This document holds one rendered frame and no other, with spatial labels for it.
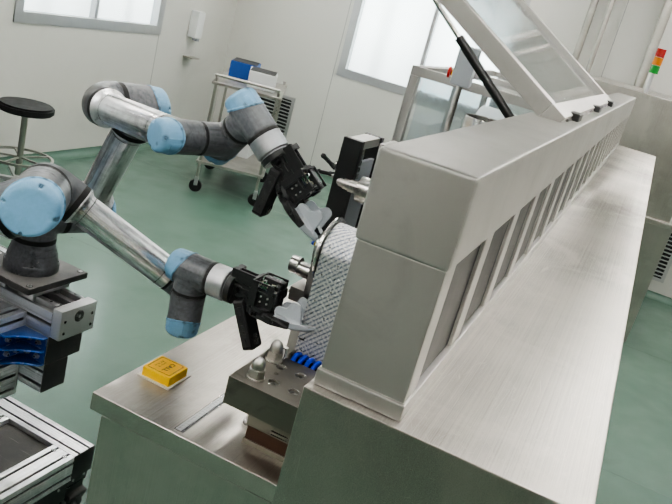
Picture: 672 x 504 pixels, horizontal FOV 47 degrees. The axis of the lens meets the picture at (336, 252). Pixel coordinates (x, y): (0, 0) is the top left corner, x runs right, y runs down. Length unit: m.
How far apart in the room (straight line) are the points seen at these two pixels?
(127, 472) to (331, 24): 6.30
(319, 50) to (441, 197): 7.05
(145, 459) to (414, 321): 1.06
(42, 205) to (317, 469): 1.07
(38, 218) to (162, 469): 0.55
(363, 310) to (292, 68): 7.14
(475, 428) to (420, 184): 0.22
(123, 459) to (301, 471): 0.98
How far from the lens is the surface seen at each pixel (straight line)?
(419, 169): 0.60
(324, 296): 1.58
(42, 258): 2.28
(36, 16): 5.96
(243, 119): 1.66
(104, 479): 1.71
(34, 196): 1.64
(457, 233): 0.60
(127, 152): 2.13
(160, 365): 1.71
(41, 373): 2.34
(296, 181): 1.63
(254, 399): 1.49
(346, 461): 0.68
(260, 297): 1.62
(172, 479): 1.60
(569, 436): 0.74
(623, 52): 6.97
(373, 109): 7.42
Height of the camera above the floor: 1.76
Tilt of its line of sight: 18 degrees down
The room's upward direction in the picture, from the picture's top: 15 degrees clockwise
